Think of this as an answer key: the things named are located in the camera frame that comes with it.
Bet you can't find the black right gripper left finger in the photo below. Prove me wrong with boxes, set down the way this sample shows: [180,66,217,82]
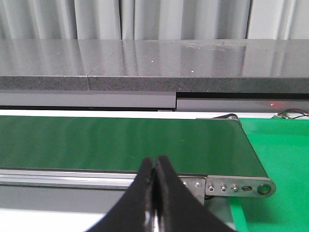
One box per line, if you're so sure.
[88,158,154,232]

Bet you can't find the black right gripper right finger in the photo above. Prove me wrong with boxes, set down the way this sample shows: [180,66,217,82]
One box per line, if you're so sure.
[155,156,229,232]

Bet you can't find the green conveyor belt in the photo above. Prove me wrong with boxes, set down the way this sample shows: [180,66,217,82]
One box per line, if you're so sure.
[0,116,267,177]

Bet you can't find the bright green mat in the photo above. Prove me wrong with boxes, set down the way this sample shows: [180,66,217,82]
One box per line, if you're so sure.
[229,118,309,232]

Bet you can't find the grey stone countertop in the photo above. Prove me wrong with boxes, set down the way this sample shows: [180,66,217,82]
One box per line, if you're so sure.
[0,38,309,112]

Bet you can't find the white pleated curtain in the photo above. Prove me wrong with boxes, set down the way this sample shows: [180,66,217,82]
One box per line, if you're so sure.
[0,0,309,40]

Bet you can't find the aluminium conveyor frame rail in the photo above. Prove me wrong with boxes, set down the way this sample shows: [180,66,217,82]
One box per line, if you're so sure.
[0,113,277,206]

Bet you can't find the red and black wires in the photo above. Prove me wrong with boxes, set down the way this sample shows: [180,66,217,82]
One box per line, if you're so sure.
[275,109,309,120]

